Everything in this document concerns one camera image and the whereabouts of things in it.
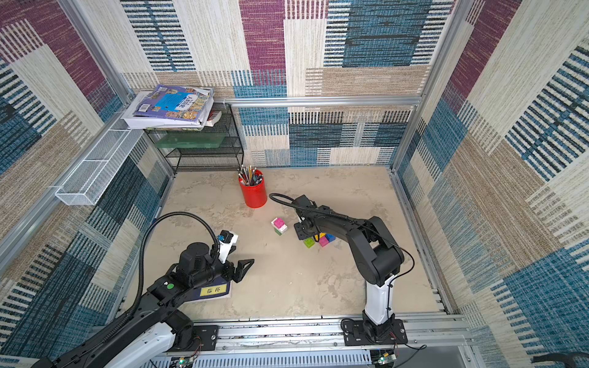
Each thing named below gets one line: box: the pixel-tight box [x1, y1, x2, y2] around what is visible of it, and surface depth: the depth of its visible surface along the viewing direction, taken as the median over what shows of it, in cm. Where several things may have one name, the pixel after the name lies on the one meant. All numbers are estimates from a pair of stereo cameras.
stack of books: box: [121, 84, 223, 132], surface depth 81 cm
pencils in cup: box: [237, 164, 264, 187], surface depth 101 cm
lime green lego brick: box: [303, 236, 316, 249], surface depth 95 cm
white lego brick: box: [270, 217, 288, 234], surface depth 95 cm
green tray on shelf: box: [154, 133, 227, 149], surface depth 102 cm
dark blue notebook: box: [183, 277, 231, 303], surface depth 83 cm
